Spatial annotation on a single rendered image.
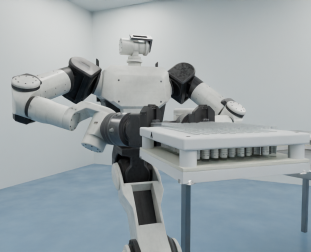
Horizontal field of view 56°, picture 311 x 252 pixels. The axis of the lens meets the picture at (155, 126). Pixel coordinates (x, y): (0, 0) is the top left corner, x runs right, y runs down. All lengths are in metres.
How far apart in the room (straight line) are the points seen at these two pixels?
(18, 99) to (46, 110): 0.09
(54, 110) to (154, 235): 0.53
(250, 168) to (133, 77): 0.69
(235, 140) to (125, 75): 0.68
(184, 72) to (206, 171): 0.81
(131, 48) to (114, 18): 4.55
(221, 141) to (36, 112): 0.57
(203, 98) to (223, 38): 3.64
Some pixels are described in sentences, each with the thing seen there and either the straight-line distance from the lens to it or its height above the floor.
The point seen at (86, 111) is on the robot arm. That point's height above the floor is 1.08.
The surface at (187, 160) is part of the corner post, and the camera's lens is 0.45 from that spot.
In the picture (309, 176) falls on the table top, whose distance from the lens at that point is 1.23.
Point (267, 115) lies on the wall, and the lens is 4.57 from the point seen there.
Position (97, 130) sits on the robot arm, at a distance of 0.79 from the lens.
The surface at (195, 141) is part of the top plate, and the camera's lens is 0.44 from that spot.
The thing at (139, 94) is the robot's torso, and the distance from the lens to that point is 1.10.
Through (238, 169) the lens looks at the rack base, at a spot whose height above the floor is 0.99.
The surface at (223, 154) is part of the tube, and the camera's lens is 0.52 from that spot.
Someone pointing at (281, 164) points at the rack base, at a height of 0.99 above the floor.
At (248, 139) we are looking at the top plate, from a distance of 0.49.
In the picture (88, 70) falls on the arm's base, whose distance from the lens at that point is 1.12.
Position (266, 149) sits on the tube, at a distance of 0.57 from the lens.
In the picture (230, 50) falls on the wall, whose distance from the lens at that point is 4.73.
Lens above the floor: 1.09
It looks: 4 degrees down
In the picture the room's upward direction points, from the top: straight up
